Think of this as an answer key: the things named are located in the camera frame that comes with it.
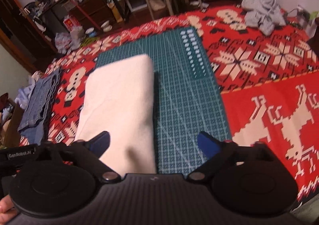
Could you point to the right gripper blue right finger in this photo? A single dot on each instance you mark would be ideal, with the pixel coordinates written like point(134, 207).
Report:
point(208, 144)

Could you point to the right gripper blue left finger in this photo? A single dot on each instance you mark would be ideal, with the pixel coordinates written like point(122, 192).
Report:
point(98, 144)

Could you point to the white knit v-neck sweater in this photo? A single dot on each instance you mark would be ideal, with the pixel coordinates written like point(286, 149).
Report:
point(119, 99)

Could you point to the person left hand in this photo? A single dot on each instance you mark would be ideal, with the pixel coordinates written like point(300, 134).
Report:
point(7, 210)

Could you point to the folded blue jeans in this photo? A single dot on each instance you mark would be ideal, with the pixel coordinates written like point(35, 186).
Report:
point(34, 125)

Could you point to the green cutting mat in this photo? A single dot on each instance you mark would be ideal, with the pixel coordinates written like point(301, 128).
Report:
point(187, 97)

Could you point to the red patterned christmas blanket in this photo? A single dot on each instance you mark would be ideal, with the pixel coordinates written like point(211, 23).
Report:
point(268, 85)

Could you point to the white plastic bag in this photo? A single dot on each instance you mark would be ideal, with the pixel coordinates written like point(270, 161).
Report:
point(63, 42)

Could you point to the blue white ceramic bowl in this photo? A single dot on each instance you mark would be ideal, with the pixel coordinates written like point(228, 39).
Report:
point(91, 32)

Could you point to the brown wooden drawer cabinet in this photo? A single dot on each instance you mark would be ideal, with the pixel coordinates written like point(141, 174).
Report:
point(97, 10)

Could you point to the grey crumpled garment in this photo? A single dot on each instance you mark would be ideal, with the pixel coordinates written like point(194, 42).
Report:
point(264, 15)

